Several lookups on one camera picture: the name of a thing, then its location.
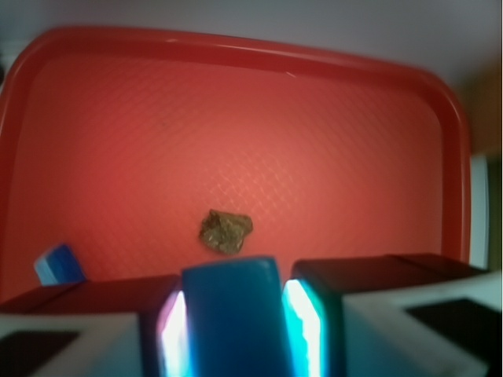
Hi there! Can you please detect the blue rectangular block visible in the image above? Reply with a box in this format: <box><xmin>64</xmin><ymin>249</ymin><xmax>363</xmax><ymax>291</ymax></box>
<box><xmin>182</xmin><ymin>257</ymin><xmax>292</xmax><ymax>376</ymax></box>

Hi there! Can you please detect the red plastic tray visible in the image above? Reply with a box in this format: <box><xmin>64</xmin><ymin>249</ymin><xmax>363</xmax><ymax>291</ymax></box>
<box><xmin>1</xmin><ymin>27</ymin><xmax>470</xmax><ymax>300</ymax></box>

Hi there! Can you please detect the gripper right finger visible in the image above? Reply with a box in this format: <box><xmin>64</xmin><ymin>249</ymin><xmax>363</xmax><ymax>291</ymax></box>
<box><xmin>284</xmin><ymin>254</ymin><xmax>502</xmax><ymax>376</ymax></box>

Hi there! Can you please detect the blue sponge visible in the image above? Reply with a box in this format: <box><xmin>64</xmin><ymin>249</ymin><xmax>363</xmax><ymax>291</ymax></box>
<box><xmin>34</xmin><ymin>243</ymin><xmax>87</xmax><ymax>286</ymax></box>

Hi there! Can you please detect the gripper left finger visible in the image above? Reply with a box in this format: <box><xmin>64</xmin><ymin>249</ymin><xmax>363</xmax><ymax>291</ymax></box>
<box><xmin>1</xmin><ymin>275</ymin><xmax>186</xmax><ymax>376</ymax></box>

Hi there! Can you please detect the brown rock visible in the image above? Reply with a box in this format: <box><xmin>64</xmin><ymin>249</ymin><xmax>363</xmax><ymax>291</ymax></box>
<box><xmin>199</xmin><ymin>209</ymin><xmax>254</xmax><ymax>255</ymax></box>

